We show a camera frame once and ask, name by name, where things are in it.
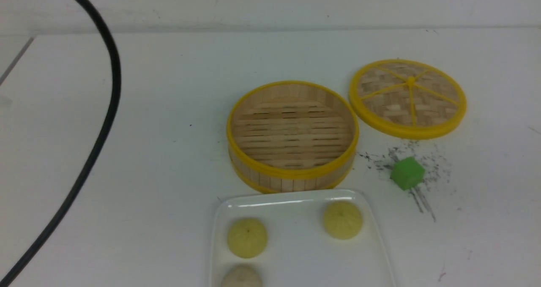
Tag yellow steamed bun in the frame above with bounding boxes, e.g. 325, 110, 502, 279
227, 218, 268, 259
322, 200, 363, 240

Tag pale white steamed bun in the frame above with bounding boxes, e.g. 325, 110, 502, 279
220, 265, 263, 287

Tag bamboo steamer basket yellow rim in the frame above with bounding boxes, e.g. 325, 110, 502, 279
226, 80, 360, 193

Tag woven bamboo steamer lid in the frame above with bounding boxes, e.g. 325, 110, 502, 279
348, 58, 467, 140

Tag green foam cube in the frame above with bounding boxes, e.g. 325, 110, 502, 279
390, 157, 426, 191

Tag black cable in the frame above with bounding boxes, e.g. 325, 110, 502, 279
0, 0, 122, 287

